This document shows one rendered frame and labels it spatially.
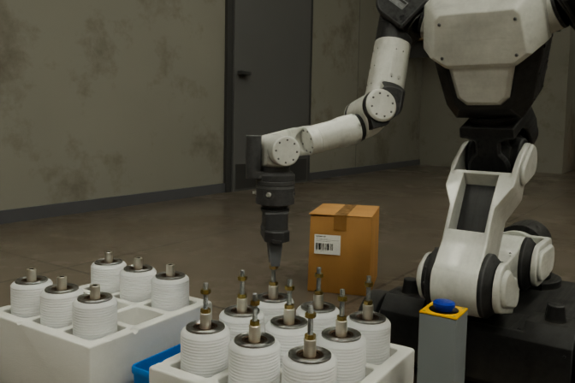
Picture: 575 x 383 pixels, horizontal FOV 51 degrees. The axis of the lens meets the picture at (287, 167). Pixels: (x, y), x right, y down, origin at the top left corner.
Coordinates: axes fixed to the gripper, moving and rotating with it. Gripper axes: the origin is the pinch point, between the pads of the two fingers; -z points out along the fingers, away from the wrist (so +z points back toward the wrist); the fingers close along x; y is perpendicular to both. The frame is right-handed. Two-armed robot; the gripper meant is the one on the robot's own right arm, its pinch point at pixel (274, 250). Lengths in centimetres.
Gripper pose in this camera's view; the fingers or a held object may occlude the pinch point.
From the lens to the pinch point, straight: 136.8
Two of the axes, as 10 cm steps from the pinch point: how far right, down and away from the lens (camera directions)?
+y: -9.9, 0.0, -1.4
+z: 0.2, -10.0, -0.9
